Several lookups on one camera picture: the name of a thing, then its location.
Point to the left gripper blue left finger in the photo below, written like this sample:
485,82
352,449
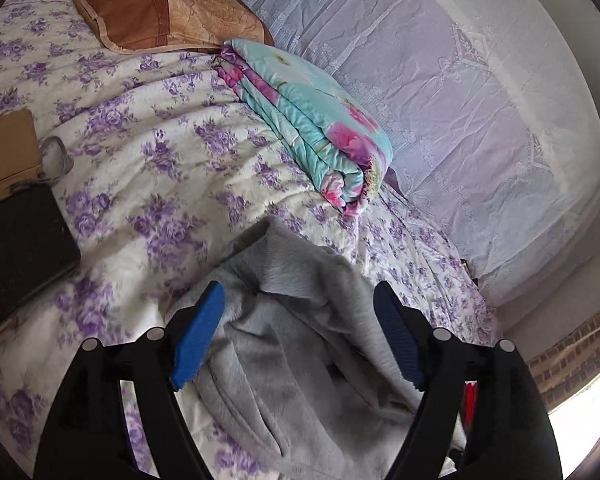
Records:
192,330

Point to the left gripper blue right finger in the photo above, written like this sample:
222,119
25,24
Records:
404,329

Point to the folded teal pink floral quilt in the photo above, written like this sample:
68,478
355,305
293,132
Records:
340,146

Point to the purple floral bed sheet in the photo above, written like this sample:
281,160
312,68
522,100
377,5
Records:
168,168

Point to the brick pattern curtain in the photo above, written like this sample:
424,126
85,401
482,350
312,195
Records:
570,365

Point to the black case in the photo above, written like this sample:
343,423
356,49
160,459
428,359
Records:
36,246

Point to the brown cardboard box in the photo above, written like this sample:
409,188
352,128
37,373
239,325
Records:
20,157

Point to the brown floral pillow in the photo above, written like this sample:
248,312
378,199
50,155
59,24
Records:
157,26

